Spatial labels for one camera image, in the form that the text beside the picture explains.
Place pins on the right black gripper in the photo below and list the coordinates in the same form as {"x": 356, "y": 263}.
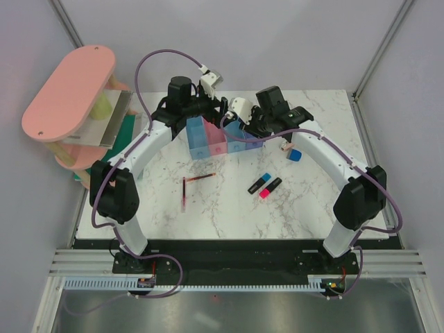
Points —
{"x": 250, "y": 127}

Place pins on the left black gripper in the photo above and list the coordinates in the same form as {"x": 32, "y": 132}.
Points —
{"x": 214, "y": 115}

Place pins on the blue eraser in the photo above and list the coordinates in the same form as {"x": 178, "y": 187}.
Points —
{"x": 294, "y": 155}

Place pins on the light blue bin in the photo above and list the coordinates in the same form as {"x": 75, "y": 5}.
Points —
{"x": 197, "y": 139}

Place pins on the pink bin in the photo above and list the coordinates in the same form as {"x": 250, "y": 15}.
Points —
{"x": 216, "y": 140}

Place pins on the purple bin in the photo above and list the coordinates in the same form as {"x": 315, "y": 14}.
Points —
{"x": 252, "y": 145}

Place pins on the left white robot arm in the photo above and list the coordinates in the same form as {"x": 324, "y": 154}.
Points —
{"x": 113, "y": 193}

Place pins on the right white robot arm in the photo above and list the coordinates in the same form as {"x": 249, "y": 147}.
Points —
{"x": 360, "y": 187}

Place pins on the blue cap highlighter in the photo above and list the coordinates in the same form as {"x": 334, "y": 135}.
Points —
{"x": 259, "y": 183}

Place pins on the green box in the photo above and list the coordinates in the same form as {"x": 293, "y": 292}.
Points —
{"x": 131, "y": 126}

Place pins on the red pen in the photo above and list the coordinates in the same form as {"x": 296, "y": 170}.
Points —
{"x": 183, "y": 201}

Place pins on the pink cap highlighter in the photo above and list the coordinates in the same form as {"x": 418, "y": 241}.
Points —
{"x": 270, "y": 188}

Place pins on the dark red pencil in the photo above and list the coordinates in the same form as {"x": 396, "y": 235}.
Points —
{"x": 200, "y": 177}

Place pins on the pink wooden shelf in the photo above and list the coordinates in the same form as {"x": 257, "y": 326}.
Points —
{"x": 78, "y": 112}

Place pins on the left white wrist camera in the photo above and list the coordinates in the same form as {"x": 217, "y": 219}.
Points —
{"x": 209, "y": 80}

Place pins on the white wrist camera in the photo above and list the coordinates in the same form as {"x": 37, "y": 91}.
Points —
{"x": 209, "y": 80}
{"x": 240, "y": 108}

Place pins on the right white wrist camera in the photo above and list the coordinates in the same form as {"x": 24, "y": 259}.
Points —
{"x": 240, "y": 108}

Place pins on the right aluminium frame post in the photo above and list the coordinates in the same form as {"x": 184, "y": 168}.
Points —
{"x": 389, "y": 36}

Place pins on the aluminium frame post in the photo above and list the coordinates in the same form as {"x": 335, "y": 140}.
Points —
{"x": 66, "y": 22}
{"x": 389, "y": 36}

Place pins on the left aluminium frame post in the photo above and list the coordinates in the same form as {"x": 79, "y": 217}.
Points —
{"x": 66, "y": 22}

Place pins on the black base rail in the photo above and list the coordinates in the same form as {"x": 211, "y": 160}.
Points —
{"x": 227, "y": 263}

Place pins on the white cable duct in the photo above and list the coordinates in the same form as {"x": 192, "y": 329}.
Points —
{"x": 150, "y": 284}

